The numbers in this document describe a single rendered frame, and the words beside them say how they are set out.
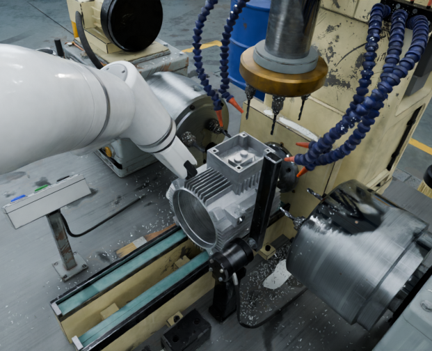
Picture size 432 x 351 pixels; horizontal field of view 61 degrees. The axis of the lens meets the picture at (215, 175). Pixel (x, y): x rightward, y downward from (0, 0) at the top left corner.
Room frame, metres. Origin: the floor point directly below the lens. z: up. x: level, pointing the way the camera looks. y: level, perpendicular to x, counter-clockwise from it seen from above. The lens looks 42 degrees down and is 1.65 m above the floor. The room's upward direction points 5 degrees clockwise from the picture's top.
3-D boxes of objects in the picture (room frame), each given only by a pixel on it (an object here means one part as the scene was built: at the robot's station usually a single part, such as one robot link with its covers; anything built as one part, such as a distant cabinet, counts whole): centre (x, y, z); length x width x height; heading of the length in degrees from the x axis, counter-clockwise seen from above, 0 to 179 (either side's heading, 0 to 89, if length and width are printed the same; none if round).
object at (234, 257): (0.56, -0.20, 0.92); 0.45 x 0.13 x 0.24; 135
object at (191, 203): (0.63, -0.03, 1.02); 0.20 x 0.19 x 0.19; 136
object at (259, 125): (0.81, -0.20, 0.97); 0.30 x 0.11 x 0.34; 45
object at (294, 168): (0.77, -0.16, 1.02); 0.15 x 0.02 x 0.15; 45
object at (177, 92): (0.95, 0.16, 1.04); 0.37 x 0.25 x 0.25; 45
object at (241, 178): (0.66, -0.05, 1.11); 0.12 x 0.11 x 0.07; 136
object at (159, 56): (1.12, 0.33, 0.99); 0.35 x 0.31 x 0.37; 45
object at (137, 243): (0.66, 0.17, 0.80); 0.21 x 0.05 x 0.01; 133
